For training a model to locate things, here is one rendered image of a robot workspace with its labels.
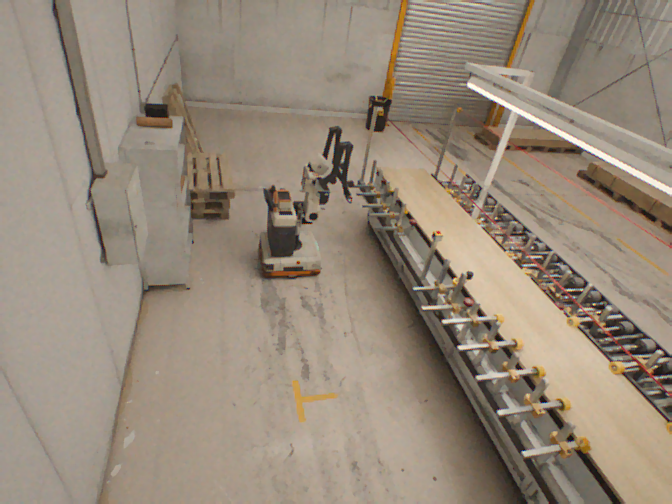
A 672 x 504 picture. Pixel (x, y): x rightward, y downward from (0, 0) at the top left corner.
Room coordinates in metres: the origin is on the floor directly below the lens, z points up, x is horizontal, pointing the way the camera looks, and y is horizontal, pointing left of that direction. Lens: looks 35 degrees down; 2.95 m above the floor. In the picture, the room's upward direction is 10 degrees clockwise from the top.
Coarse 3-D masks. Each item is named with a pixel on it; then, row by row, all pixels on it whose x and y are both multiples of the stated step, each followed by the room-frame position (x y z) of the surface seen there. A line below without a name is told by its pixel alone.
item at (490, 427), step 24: (408, 216) 3.98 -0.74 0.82; (384, 240) 4.44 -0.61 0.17; (432, 264) 3.30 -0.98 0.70; (408, 288) 3.56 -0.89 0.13; (480, 312) 2.51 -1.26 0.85; (432, 336) 2.95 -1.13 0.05; (480, 336) 2.40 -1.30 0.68; (456, 360) 2.56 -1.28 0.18; (504, 360) 2.11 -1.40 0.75; (528, 384) 1.87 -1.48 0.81; (480, 408) 2.09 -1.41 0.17; (504, 456) 1.72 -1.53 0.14; (576, 456) 1.40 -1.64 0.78; (528, 480) 1.51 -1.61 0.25; (576, 480) 1.33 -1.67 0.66; (600, 480) 1.25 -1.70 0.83
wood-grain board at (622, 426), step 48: (432, 192) 4.57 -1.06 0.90; (432, 240) 3.42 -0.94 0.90; (480, 240) 3.59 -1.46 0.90; (480, 288) 2.76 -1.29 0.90; (528, 288) 2.88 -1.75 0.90; (528, 336) 2.26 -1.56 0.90; (576, 336) 2.35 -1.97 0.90; (576, 384) 1.86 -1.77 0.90; (624, 384) 1.94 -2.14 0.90; (576, 432) 1.49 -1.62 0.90; (624, 432) 1.55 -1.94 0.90; (624, 480) 1.23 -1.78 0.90
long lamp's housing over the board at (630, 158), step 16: (480, 80) 3.67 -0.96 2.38; (496, 96) 3.36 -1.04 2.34; (512, 96) 3.22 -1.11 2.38; (528, 112) 2.97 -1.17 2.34; (544, 112) 2.86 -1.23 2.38; (560, 128) 2.66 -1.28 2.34; (576, 128) 2.57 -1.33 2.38; (592, 144) 2.40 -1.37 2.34; (608, 144) 2.32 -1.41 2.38; (624, 160) 2.18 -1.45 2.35; (640, 160) 2.12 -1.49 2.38; (656, 176) 1.99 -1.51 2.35
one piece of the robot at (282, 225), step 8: (272, 200) 3.84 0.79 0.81; (296, 208) 3.77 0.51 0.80; (272, 216) 3.57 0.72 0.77; (280, 216) 3.53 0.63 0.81; (288, 216) 3.56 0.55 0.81; (296, 216) 3.62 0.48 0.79; (272, 224) 3.57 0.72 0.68; (280, 224) 3.51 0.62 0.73; (288, 224) 3.54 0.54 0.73; (296, 224) 3.79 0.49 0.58; (272, 232) 3.51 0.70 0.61; (280, 232) 3.52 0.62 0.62; (288, 232) 3.54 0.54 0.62; (296, 232) 3.80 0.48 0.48; (272, 240) 3.50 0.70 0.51; (280, 240) 3.52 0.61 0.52; (288, 240) 3.54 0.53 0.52; (296, 240) 3.71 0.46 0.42; (272, 248) 3.50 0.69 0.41; (280, 248) 3.52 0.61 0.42; (288, 248) 3.55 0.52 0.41; (280, 256) 3.55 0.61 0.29
